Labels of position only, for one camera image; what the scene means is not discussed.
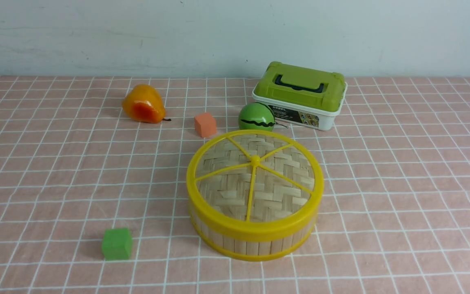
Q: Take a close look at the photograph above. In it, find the green toy watermelon ball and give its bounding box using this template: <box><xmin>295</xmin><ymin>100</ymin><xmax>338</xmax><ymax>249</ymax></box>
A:
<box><xmin>238</xmin><ymin>102</ymin><xmax>288</xmax><ymax>131</ymax></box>

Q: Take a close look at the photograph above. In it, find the orange yellow toy pear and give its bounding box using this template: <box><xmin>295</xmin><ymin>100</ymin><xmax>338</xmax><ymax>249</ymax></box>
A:
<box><xmin>122</xmin><ymin>84</ymin><xmax>171</xmax><ymax>124</ymax></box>

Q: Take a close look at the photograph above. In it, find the green foam cube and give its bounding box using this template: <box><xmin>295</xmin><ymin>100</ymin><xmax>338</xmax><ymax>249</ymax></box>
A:
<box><xmin>101</xmin><ymin>227</ymin><xmax>133</xmax><ymax>261</ymax></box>

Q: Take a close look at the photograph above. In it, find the green lidded white plastic box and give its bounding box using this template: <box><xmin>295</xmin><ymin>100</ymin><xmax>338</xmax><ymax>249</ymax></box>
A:
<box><xmin>252</xmin><ymin>61</ymin><xmax>348</xmax><ymax>131</ymax></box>

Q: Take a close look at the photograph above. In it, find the yellow woven bamboo steamer lid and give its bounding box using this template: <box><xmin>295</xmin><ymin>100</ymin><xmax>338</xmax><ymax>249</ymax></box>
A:
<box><xmin>186</xmin><ymin>130</ymin><xmax>324</xmax><ymax>242</ymax></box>

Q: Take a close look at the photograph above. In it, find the orange foam cube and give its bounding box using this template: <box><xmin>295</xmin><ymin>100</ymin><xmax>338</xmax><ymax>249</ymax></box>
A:
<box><xmin>194</xmin><ymin>112</ymin><xmax>217</xmax><ymax>138</ymax></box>

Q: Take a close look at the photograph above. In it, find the yellow bamboo steamer basket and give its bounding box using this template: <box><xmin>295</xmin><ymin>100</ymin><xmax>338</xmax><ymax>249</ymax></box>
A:
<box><xmin>188</xmin><ymin>207</ymin><xmax>317</xmax><ymax>262</ymax></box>

